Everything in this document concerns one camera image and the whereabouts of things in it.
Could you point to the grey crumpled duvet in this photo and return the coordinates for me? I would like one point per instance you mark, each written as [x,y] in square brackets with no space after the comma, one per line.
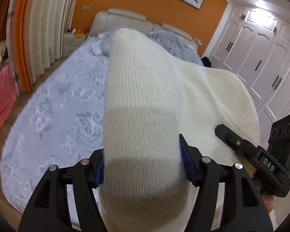
[173,44]

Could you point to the white nightstand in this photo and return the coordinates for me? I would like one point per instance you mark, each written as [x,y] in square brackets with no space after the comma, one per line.
[71,43]

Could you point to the cream curtain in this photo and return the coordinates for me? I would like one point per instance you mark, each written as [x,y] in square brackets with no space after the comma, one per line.
[46,22]

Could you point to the cream knit cardigan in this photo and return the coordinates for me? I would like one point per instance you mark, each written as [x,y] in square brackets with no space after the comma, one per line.
[150,98]

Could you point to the pink blanket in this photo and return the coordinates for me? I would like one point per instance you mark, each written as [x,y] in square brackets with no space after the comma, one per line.
[8,93]

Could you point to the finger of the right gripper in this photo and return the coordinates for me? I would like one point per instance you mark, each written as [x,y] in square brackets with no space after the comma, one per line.
[242,146]

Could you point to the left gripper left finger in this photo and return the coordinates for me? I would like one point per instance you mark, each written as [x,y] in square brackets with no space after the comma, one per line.
[64,198]

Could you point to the black item by wardrobe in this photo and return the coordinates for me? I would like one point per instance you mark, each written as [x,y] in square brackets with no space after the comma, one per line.
[206,62]

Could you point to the white wardrobe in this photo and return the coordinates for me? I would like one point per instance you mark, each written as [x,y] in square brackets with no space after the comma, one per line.
[255,46]

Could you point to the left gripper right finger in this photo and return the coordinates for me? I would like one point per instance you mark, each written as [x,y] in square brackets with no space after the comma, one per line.
[224,188]

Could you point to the beige padded headboard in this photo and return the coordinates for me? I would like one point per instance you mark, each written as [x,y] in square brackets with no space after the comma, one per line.
[105,20]

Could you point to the orange items on nightstand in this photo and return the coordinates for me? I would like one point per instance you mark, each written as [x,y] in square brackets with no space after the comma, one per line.
[79,33]

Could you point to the person right hand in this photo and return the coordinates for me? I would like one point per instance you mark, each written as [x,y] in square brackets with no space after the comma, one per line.
[269,202]

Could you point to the wall switch plate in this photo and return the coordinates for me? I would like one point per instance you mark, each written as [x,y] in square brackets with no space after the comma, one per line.
[86,7]

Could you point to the blue butterfly bed sheet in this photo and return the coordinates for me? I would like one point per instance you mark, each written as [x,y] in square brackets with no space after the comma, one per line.
[60,124]

